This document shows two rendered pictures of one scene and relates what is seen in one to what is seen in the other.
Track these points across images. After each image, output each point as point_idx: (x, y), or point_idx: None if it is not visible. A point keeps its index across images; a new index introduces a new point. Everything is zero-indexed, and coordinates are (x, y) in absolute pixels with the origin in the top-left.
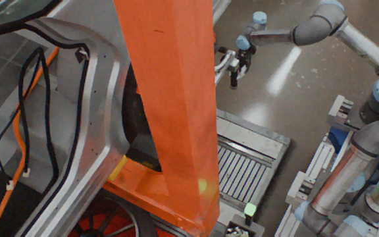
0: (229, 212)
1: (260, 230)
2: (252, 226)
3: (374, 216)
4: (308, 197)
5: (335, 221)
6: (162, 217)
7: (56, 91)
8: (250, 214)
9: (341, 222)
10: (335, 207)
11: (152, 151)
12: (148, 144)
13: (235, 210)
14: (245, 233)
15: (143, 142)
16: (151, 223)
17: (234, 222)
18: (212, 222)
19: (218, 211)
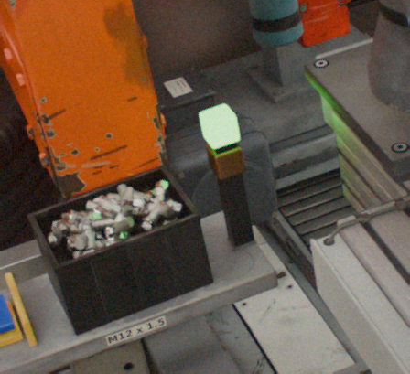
0: (307, 335)
1: (255, 271)
2: (243, 253)
3: None
4: (349, 49)
5: (368, 118)
6: (24, 108)
7: None
8: (209, 142)
9: (382, 126)
10: (383, 53)
11: (222, 99)
12: (227, 85)
13: (329, 339)
14: (172, 207)
15: (220, 78)
16: (1, 130)
17: (168, 173)
18: (104, 137)
19: (147, 122)
